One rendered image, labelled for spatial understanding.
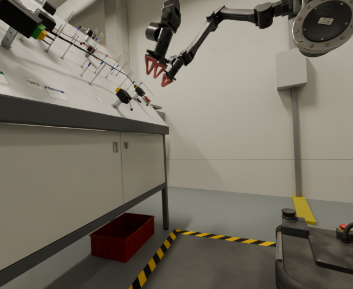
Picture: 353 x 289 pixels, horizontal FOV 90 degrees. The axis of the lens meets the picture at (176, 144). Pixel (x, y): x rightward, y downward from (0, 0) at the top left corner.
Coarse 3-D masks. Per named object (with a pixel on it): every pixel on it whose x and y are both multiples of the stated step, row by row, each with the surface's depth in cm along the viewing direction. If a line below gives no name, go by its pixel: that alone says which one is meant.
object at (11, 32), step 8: (8, 0) 52; (16, 0) 57; (0, 8) 53; (8, 8) 53; (16, 8) 54; (24, 8) 57; (0, 16) 54; (8, 16) 54; (16, 16) 55; (24, 16) 55; (32, 16) 58; (8, 24) 55; (16, 24) 56; (24, 24) 56; (32, 24) 57; (8, 32) 58; (16, 32) 59; (24, 32) 58; (32, 32) 58; (8, 40) 60; (8, 48) 61
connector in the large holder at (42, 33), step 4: (40, 24) 61; (36, 28) 58; (40, 28) 59; (44, 28) 61; (36, 32) 59; (40, 32) 59; (44, 32) 61; (32, 36) 59; (36, 36) 59; (40, 36) 60; (44, 36) 61
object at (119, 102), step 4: (120, 92) 91; (124, 92) 90; (120, 96) 91; (124, 96) 90; (128, 96) 91; (120, 100) 93; (124, 100) 91; (128, 100) 93; (112, 104) 94; (116, 104) 94; (120, 104) 95; (132, 108) 91
